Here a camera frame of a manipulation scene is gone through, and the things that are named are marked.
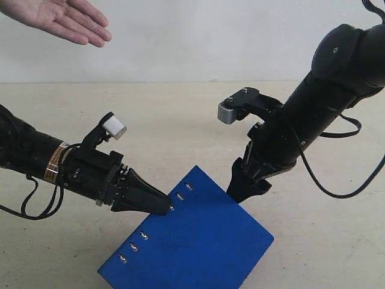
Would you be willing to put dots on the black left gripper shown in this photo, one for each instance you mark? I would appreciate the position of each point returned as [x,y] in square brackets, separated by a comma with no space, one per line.
[96,175]

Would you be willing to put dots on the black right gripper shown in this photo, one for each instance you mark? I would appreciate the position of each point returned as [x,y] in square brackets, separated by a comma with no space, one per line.
[270,151]

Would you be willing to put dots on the blue ring binder notebook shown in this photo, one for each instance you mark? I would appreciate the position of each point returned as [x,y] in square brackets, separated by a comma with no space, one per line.
[206,240]

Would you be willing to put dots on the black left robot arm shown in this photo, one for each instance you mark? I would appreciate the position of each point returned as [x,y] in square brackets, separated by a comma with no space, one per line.
[38,155]

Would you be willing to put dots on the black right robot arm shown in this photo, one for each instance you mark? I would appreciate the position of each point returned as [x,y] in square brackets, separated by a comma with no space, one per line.
[347,67]

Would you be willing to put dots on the person's open hand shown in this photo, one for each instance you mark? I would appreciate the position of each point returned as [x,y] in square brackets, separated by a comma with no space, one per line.
[76,21]

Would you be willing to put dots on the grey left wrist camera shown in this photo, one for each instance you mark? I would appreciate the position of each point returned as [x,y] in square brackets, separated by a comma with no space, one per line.
[113,126]

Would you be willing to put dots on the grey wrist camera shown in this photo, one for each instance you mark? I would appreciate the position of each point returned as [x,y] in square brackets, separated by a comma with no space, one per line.
[237,106]
[113,126]

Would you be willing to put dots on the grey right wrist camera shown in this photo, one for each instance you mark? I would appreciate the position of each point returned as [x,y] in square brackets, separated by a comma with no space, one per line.
[237,106]

